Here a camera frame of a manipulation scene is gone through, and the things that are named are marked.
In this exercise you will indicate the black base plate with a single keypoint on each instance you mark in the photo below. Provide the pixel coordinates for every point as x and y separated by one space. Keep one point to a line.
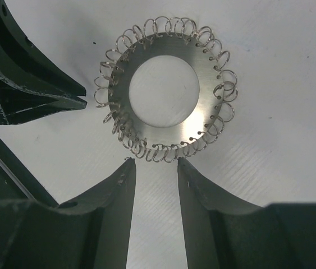
17 182

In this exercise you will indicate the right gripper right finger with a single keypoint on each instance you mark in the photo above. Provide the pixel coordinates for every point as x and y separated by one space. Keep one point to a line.
222 230

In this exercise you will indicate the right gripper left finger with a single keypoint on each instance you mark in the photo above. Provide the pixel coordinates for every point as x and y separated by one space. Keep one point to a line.
91 230

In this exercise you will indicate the metal disc with keyrings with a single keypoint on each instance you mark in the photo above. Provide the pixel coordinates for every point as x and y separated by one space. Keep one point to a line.
167 88

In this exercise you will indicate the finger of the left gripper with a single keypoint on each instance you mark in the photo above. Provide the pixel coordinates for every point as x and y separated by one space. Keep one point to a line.
27 56
24 97

